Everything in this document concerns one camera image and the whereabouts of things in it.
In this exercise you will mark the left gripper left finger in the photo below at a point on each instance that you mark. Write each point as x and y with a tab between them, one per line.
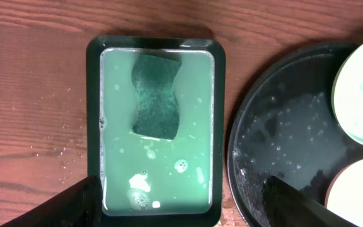
78	206

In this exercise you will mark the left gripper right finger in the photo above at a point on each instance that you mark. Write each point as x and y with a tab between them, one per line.
287	207

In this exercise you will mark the green yellow sponge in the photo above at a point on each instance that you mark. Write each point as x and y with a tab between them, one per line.
157	115

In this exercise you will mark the mint plate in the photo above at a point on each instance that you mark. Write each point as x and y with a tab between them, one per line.
347	95

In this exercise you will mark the dark green rectangular water tray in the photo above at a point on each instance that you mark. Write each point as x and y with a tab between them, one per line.
147	181

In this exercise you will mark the black round tray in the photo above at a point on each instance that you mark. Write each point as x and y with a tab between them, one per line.
285	127

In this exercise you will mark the white plate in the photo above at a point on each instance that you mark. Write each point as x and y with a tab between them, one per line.
344	196

